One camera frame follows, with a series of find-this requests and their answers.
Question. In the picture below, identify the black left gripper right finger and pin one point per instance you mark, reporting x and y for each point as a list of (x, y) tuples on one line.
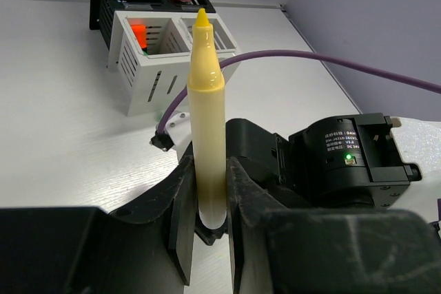
[(274, 249)]

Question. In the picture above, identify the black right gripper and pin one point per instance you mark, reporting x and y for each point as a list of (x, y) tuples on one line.
[(262, 186)]

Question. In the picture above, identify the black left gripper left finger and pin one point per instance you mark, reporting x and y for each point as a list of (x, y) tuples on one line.
[(145, 246)]

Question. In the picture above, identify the yellow pastel highlighter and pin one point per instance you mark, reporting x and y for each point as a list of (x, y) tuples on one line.
[(206, 96)]

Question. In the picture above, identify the black orange capped highlighter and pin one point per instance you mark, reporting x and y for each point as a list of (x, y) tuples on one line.
[(140, 32)]

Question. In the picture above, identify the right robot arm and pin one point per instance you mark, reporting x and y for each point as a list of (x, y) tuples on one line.
[(339, 162)]

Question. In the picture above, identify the white slatted organizer box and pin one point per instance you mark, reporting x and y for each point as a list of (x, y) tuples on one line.
[(151, 82)]

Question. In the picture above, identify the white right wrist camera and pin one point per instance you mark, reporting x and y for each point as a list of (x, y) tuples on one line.
[(176, 135)]

